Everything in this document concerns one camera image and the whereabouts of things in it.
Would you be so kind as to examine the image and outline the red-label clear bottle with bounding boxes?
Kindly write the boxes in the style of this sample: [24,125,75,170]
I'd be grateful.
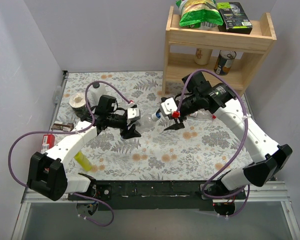
[189,109,212,120]

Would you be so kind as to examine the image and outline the blue cap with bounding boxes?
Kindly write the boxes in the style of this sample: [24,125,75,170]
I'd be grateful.
[151,113,161,122]

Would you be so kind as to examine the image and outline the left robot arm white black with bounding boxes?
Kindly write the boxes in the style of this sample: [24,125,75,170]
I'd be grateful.
[26,95,141,201]

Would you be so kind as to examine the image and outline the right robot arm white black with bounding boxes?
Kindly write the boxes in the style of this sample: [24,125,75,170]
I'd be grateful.
[159,69,293,199]

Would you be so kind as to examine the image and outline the white square bottle black cap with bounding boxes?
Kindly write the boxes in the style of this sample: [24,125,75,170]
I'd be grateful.
[90,82,107,106]

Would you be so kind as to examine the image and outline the yellow squeeze bottle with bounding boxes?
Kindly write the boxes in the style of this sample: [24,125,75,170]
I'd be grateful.
[73,151,92,172]

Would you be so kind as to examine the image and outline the floral table mat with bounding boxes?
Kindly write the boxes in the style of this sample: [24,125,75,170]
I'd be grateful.
[56,71,240,181]

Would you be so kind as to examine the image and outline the dark patterned jar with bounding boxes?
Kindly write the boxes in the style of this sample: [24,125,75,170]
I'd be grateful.
[69,92,88,118]

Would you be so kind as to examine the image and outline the brown snack bar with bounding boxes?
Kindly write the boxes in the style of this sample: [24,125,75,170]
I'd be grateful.
[51,123,75,132]

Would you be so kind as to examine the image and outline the beige paper cup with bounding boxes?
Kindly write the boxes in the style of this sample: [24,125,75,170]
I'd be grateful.
[194,48,213,66]

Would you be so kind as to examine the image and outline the tin can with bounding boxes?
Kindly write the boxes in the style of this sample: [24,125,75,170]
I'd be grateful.
[214,50,237,76]

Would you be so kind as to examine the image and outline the wooden shelf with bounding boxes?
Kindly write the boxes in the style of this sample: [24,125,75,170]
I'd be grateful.
[162,6,277,95]

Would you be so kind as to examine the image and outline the red flat box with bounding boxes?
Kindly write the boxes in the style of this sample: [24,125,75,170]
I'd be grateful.
[40,134,55,154]

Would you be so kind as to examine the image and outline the green snack bag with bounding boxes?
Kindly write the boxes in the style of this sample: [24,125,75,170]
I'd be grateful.
[175,0,224,28]

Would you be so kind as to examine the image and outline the black green box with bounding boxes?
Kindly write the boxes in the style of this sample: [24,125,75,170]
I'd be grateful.
[216,2,253,35]

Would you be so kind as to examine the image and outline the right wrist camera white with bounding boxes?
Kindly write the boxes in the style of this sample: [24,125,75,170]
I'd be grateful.
[159,97,178,118]

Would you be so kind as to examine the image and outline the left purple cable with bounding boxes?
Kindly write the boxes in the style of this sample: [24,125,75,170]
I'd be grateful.
[7,80,136,227]

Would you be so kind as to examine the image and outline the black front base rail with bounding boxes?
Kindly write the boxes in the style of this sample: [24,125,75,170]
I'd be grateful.
[67,179,248,212]

